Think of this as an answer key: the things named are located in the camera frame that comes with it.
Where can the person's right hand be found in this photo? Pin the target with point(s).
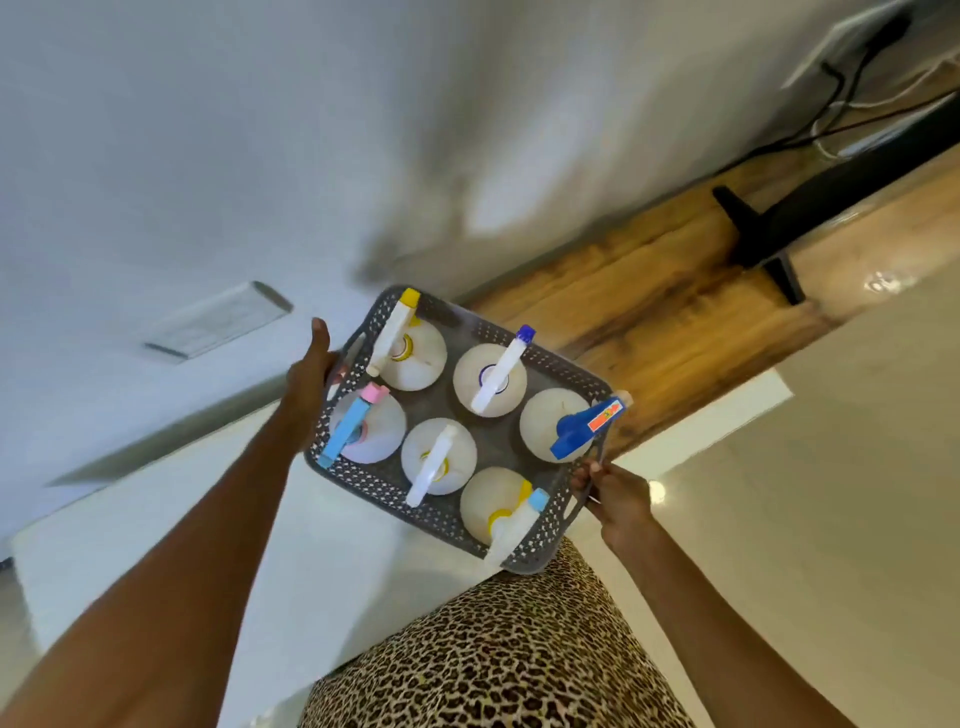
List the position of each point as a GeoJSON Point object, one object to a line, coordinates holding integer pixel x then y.
{"type": "Point", "coordinates": [622, 506]}

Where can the person's left hand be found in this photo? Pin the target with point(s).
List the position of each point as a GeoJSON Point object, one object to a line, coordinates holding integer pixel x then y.
{"type": "Point", "coordinates": [306, 390]}

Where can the person's right fingers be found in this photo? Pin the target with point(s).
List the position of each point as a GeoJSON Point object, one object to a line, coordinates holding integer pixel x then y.
{"type": "Point", "coordinates": [589, 484]}

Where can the person's left thumb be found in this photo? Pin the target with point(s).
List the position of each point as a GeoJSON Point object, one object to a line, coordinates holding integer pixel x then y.
{"type": "Point", "coordinates": [320, 341]}

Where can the grey perforated plastic basket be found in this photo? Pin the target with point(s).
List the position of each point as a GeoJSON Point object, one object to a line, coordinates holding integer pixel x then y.
{"type": "Point", "coordinates": [495, 442]}

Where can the person's left forearm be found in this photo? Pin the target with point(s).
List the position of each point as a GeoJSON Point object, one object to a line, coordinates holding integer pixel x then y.
{"type": "Point", "coordinates": [180, 592]}

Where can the person's right forearm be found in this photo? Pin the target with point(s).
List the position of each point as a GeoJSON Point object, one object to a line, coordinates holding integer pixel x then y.
{"type": "Point", "coordinates": [720, 637]}

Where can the spray bottle with blue trigger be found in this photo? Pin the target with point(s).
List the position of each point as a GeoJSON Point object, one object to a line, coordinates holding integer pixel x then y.
{"type": "Point", "coordinates": [541, 420]}

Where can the spray bottle with yellow nozzle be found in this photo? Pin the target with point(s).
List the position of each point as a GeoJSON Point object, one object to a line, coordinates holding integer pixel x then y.
{"type": "Point", "coordinates": [417, 363]}

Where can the spray bottle with light-blue nozzle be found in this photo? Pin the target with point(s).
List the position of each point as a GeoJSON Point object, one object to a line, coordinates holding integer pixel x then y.
{"type": "Point", "coordinates": [484, 499]}

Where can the spray bottle with pink-blue trigger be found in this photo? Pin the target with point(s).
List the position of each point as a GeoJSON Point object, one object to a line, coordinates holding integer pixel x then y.
{"type": "Point", "coordinates": [382, 431]}

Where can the spray bottle with all-white trigger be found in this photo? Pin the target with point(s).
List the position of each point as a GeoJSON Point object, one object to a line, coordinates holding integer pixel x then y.
{"type": "Point", "coordinates": [457, 454]}

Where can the spray bottle with dark-blue nozzle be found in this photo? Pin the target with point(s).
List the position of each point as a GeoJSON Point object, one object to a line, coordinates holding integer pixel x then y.
{"type": "Point", "coordinates": [472, 375]}

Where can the leopard print dress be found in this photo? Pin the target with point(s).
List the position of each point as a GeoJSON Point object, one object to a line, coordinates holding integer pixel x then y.
{"type": "Point", "coordinates": [495, 652]}

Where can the black television with stand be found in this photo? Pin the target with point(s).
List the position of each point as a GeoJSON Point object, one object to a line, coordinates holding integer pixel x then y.
{"type": "Point", "coordinates": [847, 180]}

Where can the black plug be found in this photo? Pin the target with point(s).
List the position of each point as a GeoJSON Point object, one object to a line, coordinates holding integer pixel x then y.
{"type": "Point", "coordinates": [889, 31]}

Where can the white wall switch plate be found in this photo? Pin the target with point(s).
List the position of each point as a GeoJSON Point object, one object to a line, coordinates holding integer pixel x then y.
{"type": "Point", "coordinates": [217, 320]}

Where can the white wall socket plate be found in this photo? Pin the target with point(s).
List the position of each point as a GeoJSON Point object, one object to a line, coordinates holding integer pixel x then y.
{"type": "Point", "coordinates": [840, 41]}

